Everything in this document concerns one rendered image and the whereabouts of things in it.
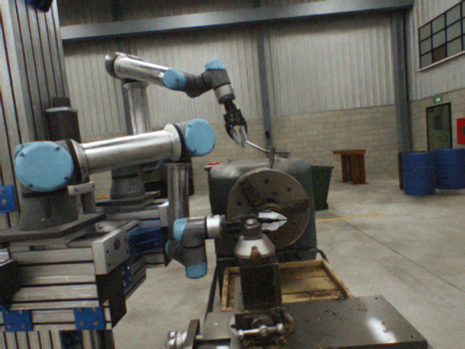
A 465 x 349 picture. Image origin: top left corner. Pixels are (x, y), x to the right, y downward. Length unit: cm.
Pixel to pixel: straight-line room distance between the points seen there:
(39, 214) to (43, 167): 19
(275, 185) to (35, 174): 76
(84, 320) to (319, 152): 1103
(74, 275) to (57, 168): 30
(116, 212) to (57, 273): 51
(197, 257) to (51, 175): 48
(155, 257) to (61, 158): 72
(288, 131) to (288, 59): 258
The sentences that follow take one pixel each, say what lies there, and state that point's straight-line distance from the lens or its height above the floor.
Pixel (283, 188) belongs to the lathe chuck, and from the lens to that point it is 117.
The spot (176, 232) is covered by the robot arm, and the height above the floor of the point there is 108.
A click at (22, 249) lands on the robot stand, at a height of 111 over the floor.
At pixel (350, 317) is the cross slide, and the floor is 97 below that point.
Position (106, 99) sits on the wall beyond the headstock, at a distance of 1217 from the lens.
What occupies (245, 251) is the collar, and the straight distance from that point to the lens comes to 58.
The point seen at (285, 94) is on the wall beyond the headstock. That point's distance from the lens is 1164.
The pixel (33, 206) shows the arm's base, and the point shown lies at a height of 122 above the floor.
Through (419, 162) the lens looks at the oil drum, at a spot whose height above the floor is 70.
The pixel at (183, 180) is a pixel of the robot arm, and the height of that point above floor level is 123.
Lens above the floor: 132
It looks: 5 degrees down
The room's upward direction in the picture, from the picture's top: 6 degrees counter-clockwise
